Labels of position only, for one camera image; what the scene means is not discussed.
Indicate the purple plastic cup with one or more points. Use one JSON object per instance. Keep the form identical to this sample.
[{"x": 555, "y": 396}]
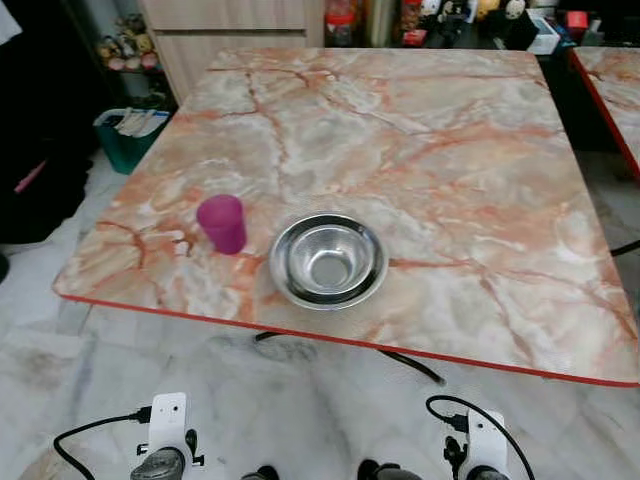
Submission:
[{"x": 222, "y": 225}]

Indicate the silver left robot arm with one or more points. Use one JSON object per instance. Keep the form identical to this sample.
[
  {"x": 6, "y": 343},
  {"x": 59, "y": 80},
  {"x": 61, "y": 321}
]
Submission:
[{"x": 158, "y": 467}]

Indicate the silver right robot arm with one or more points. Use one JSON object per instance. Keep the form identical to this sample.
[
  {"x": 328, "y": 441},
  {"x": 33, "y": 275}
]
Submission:
[{"x": 486, "y": 474}]

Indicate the black robot left foot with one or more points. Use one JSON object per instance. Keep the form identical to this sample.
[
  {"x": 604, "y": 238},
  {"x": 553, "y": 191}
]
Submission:
[{"x": 264, "y": 473}]

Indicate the black robot foot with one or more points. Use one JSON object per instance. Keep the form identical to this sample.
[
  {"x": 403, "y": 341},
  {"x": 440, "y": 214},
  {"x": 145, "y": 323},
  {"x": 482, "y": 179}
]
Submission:
[
  {"x": 372, "y": 472},
  {"x": 264, "y": 473}
]

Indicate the black robot right foot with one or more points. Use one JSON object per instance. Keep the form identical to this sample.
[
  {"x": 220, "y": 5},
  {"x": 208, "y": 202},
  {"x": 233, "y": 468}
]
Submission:
[{"x": 372, "y": 472}]

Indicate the stainless steel bowl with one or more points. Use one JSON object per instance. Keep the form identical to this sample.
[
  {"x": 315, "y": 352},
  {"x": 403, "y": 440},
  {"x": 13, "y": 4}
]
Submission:
[{"x": 328, "y": 262}]

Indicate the teal storage box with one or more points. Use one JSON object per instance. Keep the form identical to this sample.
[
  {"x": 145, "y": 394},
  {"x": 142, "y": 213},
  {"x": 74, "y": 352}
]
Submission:
[{"x": 125, "y": 150}]

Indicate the large black fabric bundle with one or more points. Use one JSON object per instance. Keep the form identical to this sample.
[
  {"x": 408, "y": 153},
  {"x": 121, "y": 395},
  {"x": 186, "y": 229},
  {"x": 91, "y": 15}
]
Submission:
[{"x": 45, "y": 120}]

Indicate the black low cabinet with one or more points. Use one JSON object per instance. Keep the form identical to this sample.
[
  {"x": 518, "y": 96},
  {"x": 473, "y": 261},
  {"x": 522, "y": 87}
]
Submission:
[{"x": 578, "y": 100}]

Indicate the light wooden drawer cabinet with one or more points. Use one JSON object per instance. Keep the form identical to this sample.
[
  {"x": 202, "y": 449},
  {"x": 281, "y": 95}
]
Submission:
[{"x": 230, "y": 30}]

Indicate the small white blue box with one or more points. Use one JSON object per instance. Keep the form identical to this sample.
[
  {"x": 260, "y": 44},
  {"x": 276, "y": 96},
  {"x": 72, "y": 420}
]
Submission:
[{"x": 545, "y": 35}]

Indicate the red snack jar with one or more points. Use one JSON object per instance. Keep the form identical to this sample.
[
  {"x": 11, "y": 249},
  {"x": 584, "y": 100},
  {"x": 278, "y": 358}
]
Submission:
[{"x": 412, "y": 22}]

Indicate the steel tumbler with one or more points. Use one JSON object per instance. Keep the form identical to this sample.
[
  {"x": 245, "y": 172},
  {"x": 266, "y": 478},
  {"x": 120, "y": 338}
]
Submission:
[{"x": 381, "y": 22}]

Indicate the yellow round doll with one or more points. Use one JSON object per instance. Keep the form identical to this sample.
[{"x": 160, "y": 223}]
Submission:
[{"x": 487, "y": 8}]

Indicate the black white doll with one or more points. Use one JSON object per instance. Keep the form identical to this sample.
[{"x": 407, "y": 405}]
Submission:
[{"x": 514, "y": 10}]

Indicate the red lid jar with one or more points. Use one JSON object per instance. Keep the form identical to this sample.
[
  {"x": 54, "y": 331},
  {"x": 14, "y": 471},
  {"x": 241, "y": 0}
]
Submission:
[{"x": 341, "y": 22}]

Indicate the small red box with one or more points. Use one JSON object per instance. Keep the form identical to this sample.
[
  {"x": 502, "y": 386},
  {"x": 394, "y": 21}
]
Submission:
[{"x": 576, "y": 19}]

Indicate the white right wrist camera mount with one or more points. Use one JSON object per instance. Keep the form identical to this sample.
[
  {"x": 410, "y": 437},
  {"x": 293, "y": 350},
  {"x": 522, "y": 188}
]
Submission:
[{"x": 488, "y": 440}]

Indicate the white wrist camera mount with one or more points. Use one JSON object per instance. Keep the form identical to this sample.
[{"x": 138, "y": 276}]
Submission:
[
  {"x": 488, "y": 440},
  {"x": 168, "y": 420}
]

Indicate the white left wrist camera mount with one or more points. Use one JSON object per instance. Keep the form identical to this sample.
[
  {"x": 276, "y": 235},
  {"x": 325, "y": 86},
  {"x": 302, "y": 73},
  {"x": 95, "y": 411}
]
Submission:
[{"x": 168, "y": 420}]

